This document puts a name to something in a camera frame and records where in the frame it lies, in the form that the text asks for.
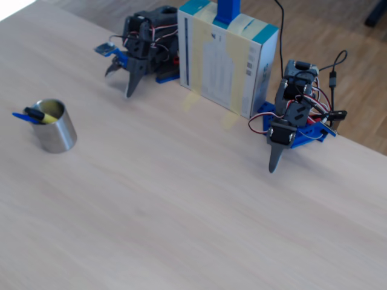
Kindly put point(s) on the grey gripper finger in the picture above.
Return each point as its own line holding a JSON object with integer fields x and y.
{"x": 135, "y": 79}
{"x": 115, "y": 66}

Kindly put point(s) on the grey gripper body without camera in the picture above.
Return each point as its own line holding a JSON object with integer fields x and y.
{"x": 282, "y": 135}

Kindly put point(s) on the camera-less gripper grey finger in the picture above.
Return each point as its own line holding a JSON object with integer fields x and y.
{"x": 275, "y": 158}

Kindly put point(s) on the yellow highlighter with black cap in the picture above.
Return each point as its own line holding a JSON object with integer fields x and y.
{"x": 48, "y": 119}

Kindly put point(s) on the silver metal cup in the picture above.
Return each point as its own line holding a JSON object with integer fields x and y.
{"x": 57, "y": 136}

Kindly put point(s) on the blue ballpoint pen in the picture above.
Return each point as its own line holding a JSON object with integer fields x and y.
{"x": 19, "y": 116}

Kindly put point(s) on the small red connector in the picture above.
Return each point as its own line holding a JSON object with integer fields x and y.
{"x": 175, "y": 59}

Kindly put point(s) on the motor controller board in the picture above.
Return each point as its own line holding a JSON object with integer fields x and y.
{"x": 332, "y": 128}

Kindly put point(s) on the yellowish masking tape strip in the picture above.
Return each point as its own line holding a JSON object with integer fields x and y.
{"x": 189, "y": 102}
{"x": 229, "y": 121}

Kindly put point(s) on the black USB plug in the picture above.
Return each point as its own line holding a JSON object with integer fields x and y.
{"x": 338, "y": 115}

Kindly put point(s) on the white and teal cardboard box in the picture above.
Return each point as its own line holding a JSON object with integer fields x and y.
{"x": 217, "y": 66}

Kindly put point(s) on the dark furniture foot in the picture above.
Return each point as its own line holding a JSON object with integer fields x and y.
{"x": 376, "y": 15}

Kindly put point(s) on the blue camera bracket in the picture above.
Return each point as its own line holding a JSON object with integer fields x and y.
{"x": 121, "y": 56}

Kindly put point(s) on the small camera circuit board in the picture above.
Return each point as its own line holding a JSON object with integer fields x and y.
{"x": 104, "y": 49}

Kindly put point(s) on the blue base plate with black block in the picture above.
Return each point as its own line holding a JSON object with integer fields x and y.
{"x": 164, "y": 79}

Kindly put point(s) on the grey robot arm with camera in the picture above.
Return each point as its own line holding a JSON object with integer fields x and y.
{"x": 157, "y": 21}

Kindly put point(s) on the grey robot arm without camera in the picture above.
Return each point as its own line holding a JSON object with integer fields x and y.
{"x": 294, "y": 90}

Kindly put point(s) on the blue camera post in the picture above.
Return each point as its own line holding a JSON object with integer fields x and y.
{"x": 226, "y": 12}

